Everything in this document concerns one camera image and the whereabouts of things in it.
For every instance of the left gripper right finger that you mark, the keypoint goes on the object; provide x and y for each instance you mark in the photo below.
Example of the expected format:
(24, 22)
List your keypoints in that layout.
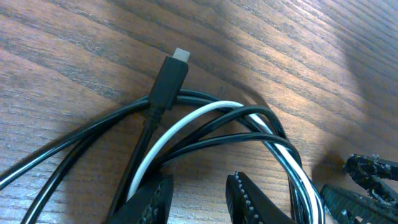
(248, 204)

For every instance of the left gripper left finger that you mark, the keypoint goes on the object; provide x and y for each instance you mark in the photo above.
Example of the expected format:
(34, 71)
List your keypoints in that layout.
(149, 205)

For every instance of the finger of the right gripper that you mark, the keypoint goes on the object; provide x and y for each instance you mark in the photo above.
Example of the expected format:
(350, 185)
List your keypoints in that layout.
(348, 207)
(368, 173)

